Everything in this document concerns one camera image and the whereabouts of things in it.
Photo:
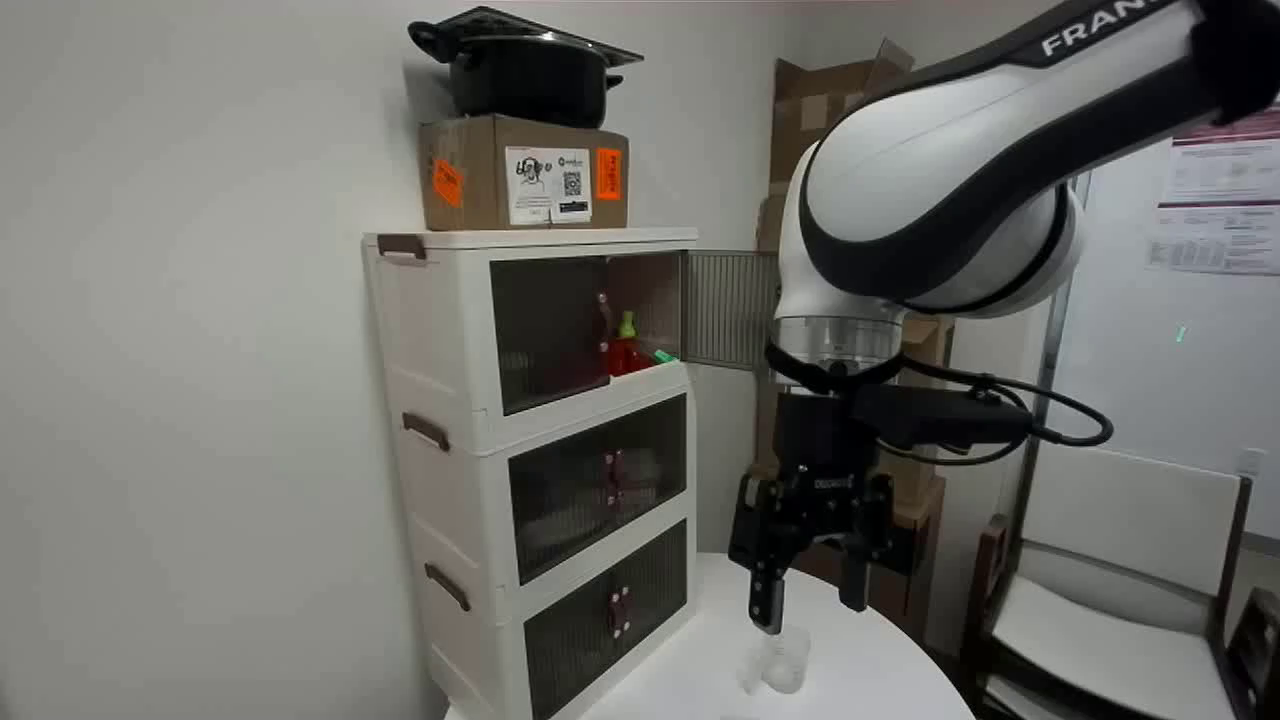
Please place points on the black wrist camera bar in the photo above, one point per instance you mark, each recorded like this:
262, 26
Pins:
946, 414

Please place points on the stacked brown cardboard boxes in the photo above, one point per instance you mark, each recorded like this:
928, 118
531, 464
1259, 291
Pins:
824, 103

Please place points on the dark green toy piece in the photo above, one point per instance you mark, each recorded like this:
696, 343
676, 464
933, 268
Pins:
666, 357

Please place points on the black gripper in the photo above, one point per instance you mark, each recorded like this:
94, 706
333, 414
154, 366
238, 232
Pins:
821, 503

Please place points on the cardboard box with labels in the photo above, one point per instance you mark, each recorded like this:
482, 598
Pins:
472, 174

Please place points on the white seat dark frame chair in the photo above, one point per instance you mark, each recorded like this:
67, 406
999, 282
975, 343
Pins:
1122, 653

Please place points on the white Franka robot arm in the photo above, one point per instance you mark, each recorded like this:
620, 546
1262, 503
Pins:
933, 174

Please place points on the smoked ribbed cabinet door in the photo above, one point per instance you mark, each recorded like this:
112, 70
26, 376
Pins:
729, 315
571, 645
561, 503
655, 460
656, 585

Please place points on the printed paper notice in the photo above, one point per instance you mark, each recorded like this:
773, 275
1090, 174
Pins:
1223, 203

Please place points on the white three-tier plastic cabinet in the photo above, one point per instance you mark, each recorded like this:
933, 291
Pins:
425, 344

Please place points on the orange plastic cup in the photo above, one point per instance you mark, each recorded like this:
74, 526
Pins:
626, 357

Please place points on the white board panel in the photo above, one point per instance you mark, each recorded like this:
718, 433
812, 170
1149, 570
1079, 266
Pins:
1173, 361

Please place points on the clear plastic measuring cup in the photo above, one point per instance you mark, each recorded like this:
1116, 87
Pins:
778, 663

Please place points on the black cooking pot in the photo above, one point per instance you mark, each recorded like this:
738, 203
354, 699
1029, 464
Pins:
526, 83

